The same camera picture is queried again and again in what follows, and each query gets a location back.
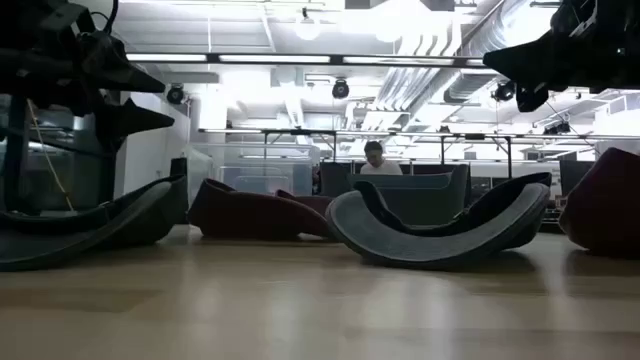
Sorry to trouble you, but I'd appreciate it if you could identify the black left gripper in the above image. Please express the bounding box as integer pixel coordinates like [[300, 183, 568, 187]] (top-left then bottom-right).
[[0, 0, 175, 151]]

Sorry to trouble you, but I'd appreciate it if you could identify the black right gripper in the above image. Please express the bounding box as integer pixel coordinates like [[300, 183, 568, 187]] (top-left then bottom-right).
[[482, 0, 640, 113]]

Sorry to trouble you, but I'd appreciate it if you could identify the black baseball cap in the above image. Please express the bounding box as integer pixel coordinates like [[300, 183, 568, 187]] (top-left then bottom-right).
[[324, 172, 553, 271], [0, 174, 187, 273]]

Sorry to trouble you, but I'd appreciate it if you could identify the maroon baseball cap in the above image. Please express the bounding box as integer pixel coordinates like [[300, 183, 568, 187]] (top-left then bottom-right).
[[187, 178, 335, 241], [558, 147, 640, 259]]

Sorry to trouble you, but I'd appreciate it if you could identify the clear plastic bin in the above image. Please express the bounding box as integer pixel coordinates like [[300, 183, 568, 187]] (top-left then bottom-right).
[[183, 142, 321, 201]]

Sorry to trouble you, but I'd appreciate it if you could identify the long linear ceiling light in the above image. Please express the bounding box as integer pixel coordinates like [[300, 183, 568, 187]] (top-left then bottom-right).
[[124, 52, 486, 69]]

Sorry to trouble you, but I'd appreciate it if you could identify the teal plastic bin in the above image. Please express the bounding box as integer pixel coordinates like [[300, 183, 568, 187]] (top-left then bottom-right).
[[318, 162, 471, 226]]

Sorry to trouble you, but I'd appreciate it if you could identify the person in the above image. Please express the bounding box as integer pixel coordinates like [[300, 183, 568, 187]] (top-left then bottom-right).
[[359, 140, 404, 176]]

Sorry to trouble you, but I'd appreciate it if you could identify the silver spiral air duct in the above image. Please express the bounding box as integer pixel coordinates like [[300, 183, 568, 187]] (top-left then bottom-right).
[[442, 0, 556, 104]]

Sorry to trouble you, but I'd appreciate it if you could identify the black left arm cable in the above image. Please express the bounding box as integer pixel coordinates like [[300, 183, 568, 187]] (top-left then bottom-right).
[[92, 0, 120, 36]]

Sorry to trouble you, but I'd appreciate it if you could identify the yellow cable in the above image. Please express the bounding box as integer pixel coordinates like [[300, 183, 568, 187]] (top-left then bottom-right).
[[27, 99, 75, 212]]

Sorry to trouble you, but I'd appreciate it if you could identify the distant black workbench frame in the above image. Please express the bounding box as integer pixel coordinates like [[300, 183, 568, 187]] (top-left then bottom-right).
[[198, 127, 640, 179]]

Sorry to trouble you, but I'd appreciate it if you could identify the white ring ceiling lamp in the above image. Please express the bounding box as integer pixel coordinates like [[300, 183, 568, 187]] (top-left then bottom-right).
[[293, 9, 322, 42]]

